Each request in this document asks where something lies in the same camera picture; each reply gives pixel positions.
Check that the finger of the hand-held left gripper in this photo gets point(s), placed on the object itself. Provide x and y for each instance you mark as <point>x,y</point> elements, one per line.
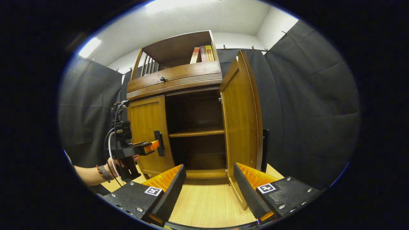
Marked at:
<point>150,147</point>

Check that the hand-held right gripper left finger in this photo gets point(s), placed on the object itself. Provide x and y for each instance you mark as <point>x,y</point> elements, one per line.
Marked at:
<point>169,195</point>

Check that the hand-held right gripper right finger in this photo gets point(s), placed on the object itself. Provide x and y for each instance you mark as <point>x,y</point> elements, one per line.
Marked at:
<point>249,195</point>

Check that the wooden shoe cabinet door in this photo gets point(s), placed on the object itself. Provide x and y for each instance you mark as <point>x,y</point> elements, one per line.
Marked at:
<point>147,127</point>
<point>239,121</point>

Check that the wooden double-door shoe cabinet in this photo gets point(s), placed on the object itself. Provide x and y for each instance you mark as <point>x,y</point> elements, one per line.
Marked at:
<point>179,80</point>

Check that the wooden inner cabinet shelf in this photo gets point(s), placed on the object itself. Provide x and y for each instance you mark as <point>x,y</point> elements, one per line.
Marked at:
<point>196,132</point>

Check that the dark wristband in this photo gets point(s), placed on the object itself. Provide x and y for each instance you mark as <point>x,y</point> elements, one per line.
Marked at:
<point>104,173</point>

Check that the wooden drawer with black knob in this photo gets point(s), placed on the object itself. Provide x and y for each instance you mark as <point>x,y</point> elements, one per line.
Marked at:
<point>191,75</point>

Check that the small ceiling light panel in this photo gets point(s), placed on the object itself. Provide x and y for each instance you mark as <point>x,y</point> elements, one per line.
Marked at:
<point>89,48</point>

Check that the red and cream book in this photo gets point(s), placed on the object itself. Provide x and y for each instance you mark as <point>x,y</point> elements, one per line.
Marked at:
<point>195,56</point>

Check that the black backdrop cloth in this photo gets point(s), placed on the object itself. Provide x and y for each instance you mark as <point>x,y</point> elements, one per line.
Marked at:
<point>306,105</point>

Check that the brown book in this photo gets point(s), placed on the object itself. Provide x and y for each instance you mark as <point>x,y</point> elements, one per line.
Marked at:
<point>203,54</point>

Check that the large ceiling light panel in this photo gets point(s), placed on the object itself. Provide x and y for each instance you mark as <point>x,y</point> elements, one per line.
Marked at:
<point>179,4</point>

